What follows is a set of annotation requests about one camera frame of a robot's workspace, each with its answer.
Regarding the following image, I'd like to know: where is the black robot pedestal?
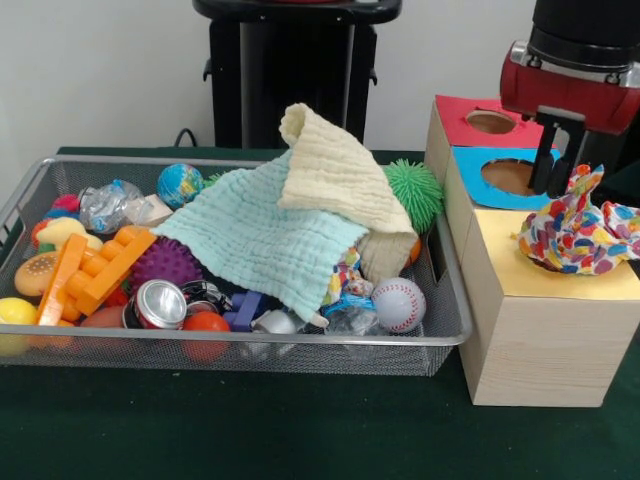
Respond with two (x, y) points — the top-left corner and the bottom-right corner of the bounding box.
(192, 0), (404, 150)

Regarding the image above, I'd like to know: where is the wooden box with three holes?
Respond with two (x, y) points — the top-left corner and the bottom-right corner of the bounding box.
(424, 94), (640, 409)

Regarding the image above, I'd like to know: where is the purple spiky ball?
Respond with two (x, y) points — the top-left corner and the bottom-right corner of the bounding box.
(130, 236), (204, 291)

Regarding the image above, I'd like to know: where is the pale yellow waffle cloth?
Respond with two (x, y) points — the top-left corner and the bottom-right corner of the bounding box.
(277, 101), (419, 286)

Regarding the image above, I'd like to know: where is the crushed soda can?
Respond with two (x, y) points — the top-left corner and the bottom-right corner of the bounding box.
(122, 278), (189, 331)

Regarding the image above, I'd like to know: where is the red ball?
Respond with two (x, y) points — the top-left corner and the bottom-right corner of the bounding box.
(180, 310), (232, 364)

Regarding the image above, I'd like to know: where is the orange plastic block toy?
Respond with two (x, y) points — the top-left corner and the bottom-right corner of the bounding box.
(34, 225), (159, 326)

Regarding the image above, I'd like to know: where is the colourful polka dot cloth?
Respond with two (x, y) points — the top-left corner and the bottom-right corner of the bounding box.
(517, 163), (640, 277)

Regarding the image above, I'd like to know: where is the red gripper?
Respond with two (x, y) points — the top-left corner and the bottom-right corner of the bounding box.
(499, 53), (640, 199)

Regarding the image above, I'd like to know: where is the globe print ball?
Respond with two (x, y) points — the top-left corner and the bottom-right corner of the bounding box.
(156, 163), (206, 210)

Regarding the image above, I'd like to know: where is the green spiky rubber ball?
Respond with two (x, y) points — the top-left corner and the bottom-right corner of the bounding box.
(383, 158), (445, 235)

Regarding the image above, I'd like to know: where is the shallow mesh bin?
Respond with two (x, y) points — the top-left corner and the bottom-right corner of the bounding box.
(0, 154), (474, 377)

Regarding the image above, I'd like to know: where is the mint green waffle cloth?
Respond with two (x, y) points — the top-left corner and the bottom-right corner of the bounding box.
(149, 149), (371, 321)

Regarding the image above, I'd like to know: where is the dark green table cloth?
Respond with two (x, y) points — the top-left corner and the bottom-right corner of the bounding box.
(597, 162), (640, 209)
(0, 145), (640, 480)

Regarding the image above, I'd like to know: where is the black looped cable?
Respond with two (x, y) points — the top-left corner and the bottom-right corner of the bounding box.
(172, 127), (202, 149)

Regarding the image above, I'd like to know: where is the white baseball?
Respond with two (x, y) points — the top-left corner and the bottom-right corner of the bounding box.
(370, 277), (427, 335)

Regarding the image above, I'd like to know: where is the yellow ball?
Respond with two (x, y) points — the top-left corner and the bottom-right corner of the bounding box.
(0, 297), (39, 357)

